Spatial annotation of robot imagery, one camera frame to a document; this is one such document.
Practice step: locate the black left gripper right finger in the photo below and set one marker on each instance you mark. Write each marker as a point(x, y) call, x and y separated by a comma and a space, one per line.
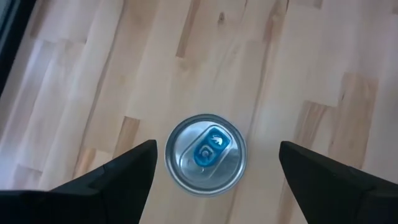
point(335, 199)

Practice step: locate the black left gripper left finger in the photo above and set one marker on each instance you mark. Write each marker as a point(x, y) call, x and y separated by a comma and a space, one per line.
point(118, 193)

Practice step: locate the silver blue energy drink can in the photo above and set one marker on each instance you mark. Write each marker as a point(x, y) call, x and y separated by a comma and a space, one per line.
point(205, 155)

